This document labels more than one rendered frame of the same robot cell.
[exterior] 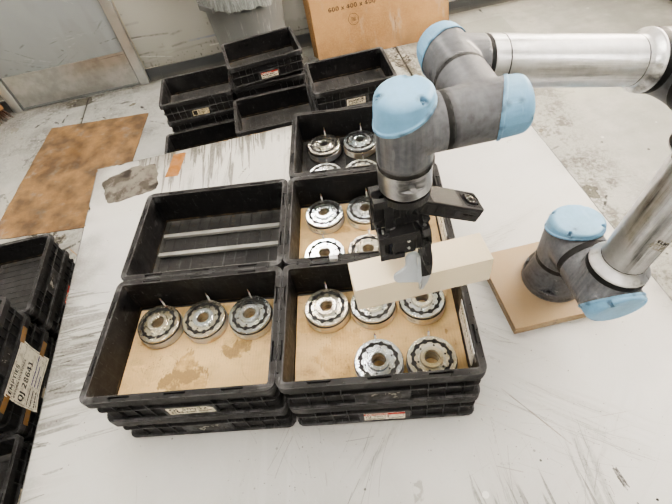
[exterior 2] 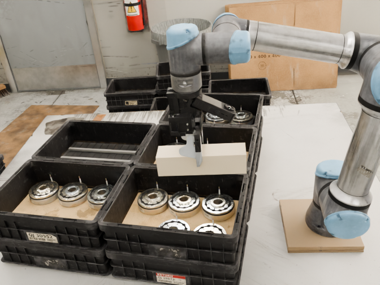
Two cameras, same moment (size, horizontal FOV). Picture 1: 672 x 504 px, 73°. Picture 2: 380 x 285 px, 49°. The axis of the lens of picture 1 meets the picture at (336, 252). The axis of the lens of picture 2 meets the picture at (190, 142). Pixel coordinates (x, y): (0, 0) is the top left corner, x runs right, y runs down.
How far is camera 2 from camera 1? 0.53 m
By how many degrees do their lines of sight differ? 20
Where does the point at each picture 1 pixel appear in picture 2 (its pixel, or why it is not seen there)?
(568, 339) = (327, 263)
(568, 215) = (329, 164)
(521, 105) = (240, 42)
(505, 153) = (326, 146)
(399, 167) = (176, 68)
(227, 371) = not seen: hidden behind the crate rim
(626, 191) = not seen: outside the picture
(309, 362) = not seen: hidden behind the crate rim
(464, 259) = (228, 152)
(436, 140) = (194, 54)
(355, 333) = (166, 217)
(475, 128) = (215, 51)
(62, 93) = (47, 85)
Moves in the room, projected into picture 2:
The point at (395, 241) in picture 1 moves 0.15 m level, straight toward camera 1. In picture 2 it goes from (178, 121) to (156, 153)
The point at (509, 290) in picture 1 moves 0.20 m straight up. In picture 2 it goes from (293, 223) to (296, 175)
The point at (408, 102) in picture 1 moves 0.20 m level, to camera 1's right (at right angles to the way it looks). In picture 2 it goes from (179, 30) to (270, 25)
